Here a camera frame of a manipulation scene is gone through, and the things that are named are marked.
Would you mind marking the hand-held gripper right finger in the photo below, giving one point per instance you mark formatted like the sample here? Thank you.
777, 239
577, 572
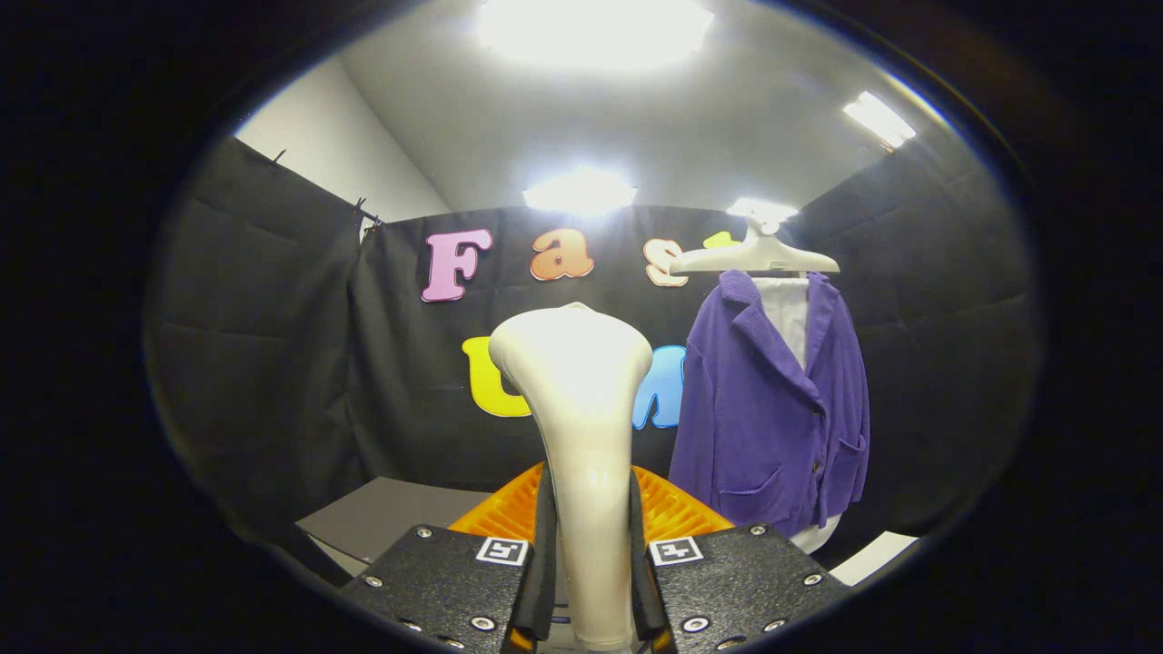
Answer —
641, 581

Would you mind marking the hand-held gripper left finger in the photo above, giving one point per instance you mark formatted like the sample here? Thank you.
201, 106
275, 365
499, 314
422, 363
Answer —
543, 581

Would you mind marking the purple jacket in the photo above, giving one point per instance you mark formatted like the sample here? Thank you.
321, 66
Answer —
754, 409

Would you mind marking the white shirt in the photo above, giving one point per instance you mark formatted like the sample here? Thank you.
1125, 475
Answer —
786, 309

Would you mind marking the white clothes hanger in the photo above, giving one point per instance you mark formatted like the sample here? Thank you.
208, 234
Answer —
754, 259

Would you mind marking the grey cabinet with dark top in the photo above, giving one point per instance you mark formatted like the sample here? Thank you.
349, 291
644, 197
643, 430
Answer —
391, 518

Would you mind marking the white flat board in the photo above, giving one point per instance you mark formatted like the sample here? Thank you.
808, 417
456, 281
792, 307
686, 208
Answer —
872, 559

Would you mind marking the black backdrop cloth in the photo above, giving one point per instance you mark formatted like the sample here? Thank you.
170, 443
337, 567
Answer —
273, 363

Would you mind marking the large ceiling light panel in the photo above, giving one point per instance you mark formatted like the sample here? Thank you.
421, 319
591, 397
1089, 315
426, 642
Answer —
595, 32

